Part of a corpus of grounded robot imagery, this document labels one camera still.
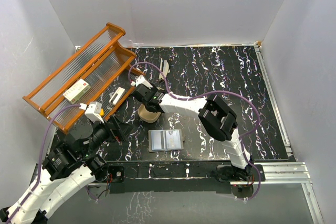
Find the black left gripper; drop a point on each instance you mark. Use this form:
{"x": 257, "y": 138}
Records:
{"x": 120, "y": 128}

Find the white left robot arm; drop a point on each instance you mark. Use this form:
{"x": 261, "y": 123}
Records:
{"x": 70, "y": 166}

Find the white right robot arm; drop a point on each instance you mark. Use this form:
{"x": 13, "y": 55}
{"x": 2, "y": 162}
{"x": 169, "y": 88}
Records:
{"x": 217, "y": 118}

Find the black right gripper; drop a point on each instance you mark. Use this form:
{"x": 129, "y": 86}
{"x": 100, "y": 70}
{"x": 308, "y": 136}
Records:
{"x": 154, "y": 89}

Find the black right arm base motor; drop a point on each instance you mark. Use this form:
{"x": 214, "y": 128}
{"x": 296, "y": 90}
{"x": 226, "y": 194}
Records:
{"x": 247, "y": 177}

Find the orange wooden rack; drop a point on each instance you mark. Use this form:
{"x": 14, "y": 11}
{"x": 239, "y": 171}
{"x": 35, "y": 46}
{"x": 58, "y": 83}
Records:
{"x": 99, "y": 63}

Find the white box on rack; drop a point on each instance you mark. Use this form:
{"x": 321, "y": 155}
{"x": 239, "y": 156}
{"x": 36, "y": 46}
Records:
{"x": 76, "y": 91}

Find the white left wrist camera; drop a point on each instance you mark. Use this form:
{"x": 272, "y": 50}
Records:
{"x": 92, "y": 112}

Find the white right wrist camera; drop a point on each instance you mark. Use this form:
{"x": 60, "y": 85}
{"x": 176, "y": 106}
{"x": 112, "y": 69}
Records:
{"x": 141, "y": 80}

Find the white stapler near rack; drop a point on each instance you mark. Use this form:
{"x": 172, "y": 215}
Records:
{"x": 116, "y": 96}

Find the white stapler on table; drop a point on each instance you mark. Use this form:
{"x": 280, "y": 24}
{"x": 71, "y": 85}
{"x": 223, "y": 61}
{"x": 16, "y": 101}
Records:
{"x": 164, "y": 68}

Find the beige oval plastic tray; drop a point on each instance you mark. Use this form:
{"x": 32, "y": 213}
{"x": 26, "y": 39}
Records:
{"x": 147, "y": 116}

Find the aluminium frame rail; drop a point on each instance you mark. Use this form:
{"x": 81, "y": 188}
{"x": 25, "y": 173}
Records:
{"x": 284, "y": 173}

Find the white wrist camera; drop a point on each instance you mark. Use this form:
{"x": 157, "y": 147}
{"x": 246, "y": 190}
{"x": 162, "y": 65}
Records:
{"x": 141, "y": 80}
{"x": 92, "y": 112}

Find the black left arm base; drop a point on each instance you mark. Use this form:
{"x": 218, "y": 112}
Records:
{"x": 110, "y": 180}

